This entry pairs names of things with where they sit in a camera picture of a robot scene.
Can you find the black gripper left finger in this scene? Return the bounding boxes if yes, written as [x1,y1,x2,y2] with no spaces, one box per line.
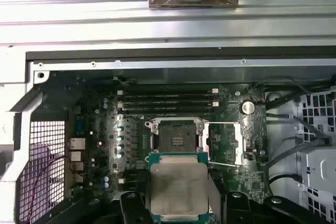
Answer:
[90,191,154,224]

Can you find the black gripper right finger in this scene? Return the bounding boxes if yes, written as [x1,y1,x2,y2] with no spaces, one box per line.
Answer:
[209,173,326,224]

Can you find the silver green CPU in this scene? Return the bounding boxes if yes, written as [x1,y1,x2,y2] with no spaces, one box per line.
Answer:
[148,152,212,224]

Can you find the wire locking lever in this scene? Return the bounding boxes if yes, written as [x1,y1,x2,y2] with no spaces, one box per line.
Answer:
[208,161,242,167]

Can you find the metal socket cover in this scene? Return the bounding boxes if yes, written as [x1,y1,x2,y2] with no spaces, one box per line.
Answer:
[206,121,247,167]

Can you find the CPU socket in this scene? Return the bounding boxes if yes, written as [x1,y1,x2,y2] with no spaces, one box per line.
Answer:
[145,119,211,156]

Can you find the black RAM slot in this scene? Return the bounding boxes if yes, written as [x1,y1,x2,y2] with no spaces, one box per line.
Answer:
[123,106,214,113]
[123,87,214,94]
[123,100,214,106]
[123,93,214,100]

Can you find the green motherboard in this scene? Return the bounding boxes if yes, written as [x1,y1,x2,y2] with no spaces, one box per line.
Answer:
[67,83,268,209]

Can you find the silver drive cage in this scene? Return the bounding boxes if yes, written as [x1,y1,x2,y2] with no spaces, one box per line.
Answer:
[296,77,336,224]

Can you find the silver rear port stack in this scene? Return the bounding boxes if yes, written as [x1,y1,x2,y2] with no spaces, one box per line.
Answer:
[67,137,86,183]

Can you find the rear vent grille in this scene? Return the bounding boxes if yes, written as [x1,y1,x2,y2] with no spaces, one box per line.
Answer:
[19,120,66,222]

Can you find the silver coin battery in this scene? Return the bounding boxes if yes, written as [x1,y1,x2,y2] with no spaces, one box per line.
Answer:
[241,100,256,115]

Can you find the black open PC case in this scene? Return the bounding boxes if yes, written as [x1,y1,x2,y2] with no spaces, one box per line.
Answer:
[0,48,336,224]

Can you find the thick black wire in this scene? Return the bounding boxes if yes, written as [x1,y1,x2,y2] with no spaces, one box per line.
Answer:
[265,77,336,147]

